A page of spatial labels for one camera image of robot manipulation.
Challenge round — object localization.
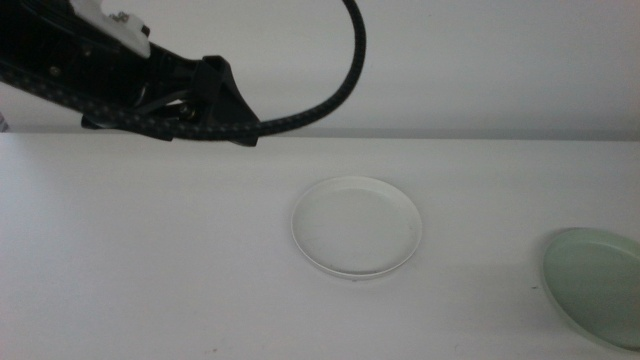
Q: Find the light green plate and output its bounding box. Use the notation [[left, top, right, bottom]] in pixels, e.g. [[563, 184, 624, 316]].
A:
[[542, 227, 640, 351]]

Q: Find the black braided left cable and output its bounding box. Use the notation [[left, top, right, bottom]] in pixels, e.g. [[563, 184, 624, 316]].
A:
[[0, 0, 368, 144]]

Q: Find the white plate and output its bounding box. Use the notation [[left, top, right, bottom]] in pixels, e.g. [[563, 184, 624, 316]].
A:
[[291, 175, 423, 277]]

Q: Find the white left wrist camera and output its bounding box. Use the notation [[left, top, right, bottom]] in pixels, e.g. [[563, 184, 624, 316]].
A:
[[68, 0, 152, 59]]

